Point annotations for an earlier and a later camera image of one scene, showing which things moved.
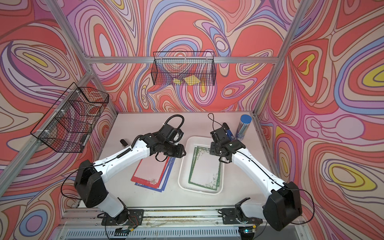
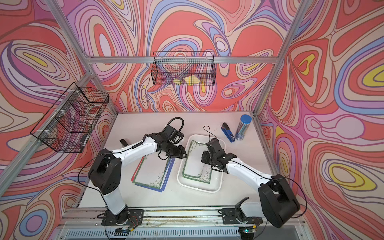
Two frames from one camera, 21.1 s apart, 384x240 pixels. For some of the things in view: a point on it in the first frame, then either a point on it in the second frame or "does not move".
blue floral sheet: (165, 178) does not move
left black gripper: (179, 153) does not move
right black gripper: (212, 149) -> (204, 157)
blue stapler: (229, 133) does not move
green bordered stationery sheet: (205, 168) -> (151, 170)
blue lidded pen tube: (243, 125) does not move
